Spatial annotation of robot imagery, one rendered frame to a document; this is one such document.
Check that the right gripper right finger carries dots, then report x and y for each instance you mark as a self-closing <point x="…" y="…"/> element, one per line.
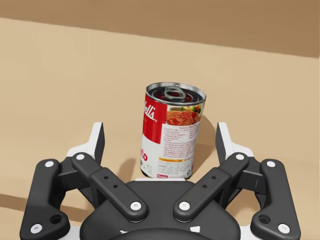
<point x="207" y="185"/>

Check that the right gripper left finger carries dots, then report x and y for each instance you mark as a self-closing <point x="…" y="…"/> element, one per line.
<point x="112" y="185"/>

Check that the red and white can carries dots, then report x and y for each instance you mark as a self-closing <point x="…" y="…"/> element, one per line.
<point x="175" y="140"/>

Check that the pale wooden shelf unit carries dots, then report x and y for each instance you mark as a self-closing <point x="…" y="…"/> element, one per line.
<point x="62" y="75"/>

